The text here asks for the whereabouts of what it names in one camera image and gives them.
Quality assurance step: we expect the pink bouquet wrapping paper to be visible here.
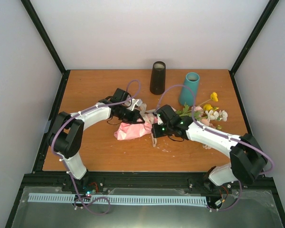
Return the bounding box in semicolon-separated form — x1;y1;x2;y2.
114;123;138;141

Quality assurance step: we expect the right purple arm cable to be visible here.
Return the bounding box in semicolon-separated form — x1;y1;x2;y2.
156;84;275;212

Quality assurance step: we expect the black cone vase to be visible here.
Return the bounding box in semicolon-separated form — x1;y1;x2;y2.
150;61;166;95

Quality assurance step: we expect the cream printed ribbon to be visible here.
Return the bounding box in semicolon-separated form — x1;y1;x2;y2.
134;100;157;147

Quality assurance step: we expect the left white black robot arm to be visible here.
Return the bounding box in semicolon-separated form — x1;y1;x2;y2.
47;88;144;191

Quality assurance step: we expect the teal cone vase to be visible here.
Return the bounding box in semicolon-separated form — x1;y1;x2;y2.
179;72;200;106

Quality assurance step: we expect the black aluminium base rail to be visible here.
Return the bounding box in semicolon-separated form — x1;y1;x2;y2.
21;171;276;193

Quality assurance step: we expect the right black frame post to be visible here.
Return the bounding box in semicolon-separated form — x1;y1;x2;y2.
229;0;280;74

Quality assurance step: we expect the left black frame post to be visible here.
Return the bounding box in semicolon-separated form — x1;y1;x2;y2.
20;0;67;75

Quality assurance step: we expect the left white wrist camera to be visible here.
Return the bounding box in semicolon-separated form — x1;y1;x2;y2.
129;98;143;111

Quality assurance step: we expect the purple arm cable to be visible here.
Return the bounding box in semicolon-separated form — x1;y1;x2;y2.
156;84;275;212
51;79;142;216

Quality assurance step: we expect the artificial flower bunch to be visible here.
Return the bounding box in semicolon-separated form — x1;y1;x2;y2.
174;92;228;150

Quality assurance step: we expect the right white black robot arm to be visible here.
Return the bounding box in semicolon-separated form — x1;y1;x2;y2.
152;105;268;192

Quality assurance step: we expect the light blue cable duct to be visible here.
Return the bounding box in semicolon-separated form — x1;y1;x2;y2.
27;193;207;207

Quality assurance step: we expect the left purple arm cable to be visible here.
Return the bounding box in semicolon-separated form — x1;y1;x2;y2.
51;79;142;216

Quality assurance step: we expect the black frame post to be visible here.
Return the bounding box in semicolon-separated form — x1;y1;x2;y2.
20;0;67;75
229;0;280;74

